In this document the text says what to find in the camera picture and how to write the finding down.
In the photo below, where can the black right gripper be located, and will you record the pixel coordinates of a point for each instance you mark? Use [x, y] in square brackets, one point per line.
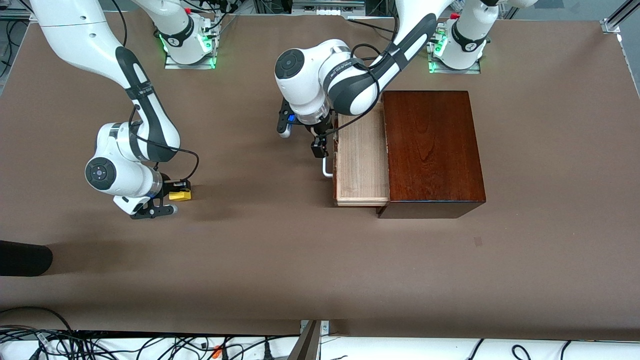
[170, 186]

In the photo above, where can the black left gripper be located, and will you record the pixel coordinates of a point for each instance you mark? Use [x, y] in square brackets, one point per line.
[320, 131]

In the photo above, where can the yellow block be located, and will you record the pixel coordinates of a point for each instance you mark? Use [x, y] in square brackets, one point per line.
[180, 196]

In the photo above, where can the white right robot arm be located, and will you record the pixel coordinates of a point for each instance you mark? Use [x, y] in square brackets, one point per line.
[80, 40]

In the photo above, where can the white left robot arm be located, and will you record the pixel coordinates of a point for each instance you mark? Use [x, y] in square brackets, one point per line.
[310, 75]

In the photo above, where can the brown table cover sheet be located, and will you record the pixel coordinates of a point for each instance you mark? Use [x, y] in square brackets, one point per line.
[250, 225]

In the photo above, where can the dark brown wooden cabinet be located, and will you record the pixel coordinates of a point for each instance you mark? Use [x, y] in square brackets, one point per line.
[435, 150]

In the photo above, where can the grey metal connector panel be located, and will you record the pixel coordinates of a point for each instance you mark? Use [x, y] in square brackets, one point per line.
[327, 5]

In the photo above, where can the black foam cylinder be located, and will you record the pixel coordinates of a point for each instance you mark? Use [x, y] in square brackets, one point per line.
[25, 257]

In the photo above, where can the grey slanted bar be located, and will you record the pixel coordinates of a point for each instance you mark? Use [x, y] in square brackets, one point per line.
[305, 347]

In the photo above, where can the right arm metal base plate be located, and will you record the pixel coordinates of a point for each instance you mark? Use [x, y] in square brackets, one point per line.
[175, 66]

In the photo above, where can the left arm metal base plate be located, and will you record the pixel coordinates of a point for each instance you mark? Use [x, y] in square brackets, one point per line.
[450, 71]

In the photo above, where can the black frame post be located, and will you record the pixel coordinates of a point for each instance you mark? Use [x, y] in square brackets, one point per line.
[380, 6]

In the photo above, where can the aluminium corner bracket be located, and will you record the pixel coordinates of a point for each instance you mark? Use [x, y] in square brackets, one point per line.
[325, 327]

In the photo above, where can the aluminium frame profile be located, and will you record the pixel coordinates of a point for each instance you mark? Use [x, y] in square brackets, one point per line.
[17, 14]
[617, 17]

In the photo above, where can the aluminium table edge rail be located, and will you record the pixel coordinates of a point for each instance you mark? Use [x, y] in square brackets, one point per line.
[630, 65]

